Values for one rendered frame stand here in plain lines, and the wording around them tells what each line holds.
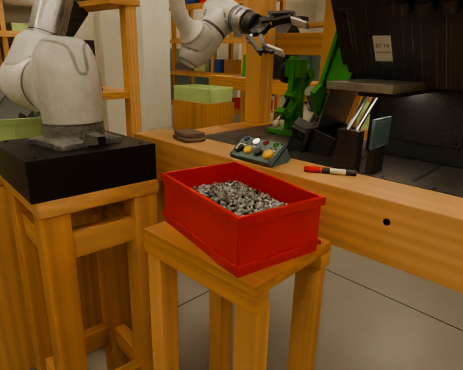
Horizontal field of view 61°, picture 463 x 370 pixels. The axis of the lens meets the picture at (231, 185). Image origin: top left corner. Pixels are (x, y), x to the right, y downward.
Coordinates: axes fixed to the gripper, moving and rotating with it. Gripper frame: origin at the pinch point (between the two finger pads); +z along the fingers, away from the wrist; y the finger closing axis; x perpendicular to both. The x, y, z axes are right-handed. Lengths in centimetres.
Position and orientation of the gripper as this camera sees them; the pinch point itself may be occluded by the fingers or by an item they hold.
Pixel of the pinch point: (292, 38)
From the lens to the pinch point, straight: 140.0
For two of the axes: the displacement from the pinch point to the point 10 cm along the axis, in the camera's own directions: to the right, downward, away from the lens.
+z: 6.9, 4.8, -5.4
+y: 6.4, -7.6, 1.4
